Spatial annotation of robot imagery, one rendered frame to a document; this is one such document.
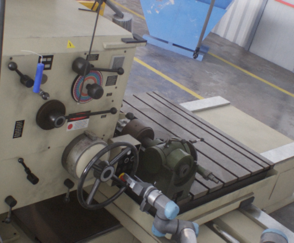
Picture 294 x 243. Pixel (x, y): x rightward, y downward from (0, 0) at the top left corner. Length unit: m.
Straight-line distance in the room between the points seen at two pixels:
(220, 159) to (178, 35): 5.38
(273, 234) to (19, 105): 1.24
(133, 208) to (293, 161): 2.48
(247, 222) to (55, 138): 1.68
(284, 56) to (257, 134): 4.93
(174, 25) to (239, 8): 2.27
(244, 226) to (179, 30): 5.64
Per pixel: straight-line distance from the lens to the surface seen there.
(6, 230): 3.16
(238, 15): 10.80
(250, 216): 3.73
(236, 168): 3.62
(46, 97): 2.23
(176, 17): 8.82
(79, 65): 2.30
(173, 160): 2.88
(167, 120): 3.98
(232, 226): 3.58
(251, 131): 5.43
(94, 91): 2.37
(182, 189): 3.02
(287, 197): 5.63
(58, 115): 2.32
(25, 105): 2.28
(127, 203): 3.07
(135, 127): 3.06
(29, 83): 2.19
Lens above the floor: 2.62
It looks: 25 degrees down
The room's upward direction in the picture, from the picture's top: 16 degrees clockwise
